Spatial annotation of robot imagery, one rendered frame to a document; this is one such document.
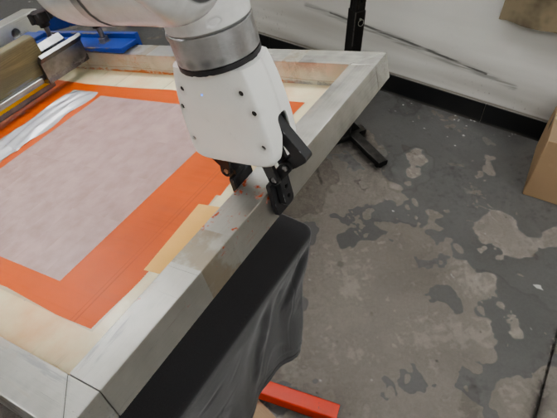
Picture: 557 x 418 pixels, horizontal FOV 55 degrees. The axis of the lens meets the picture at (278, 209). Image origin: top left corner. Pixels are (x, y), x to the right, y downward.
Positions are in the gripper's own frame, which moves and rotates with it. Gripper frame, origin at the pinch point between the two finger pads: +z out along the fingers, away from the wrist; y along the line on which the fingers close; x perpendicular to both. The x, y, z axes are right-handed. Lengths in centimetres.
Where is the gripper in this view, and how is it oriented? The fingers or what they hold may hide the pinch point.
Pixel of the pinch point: (262, 188)
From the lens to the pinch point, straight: 56.1
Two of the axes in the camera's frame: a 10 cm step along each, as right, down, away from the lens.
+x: 5.1, -6.3, 5.8
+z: 2.3, 7.5, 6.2
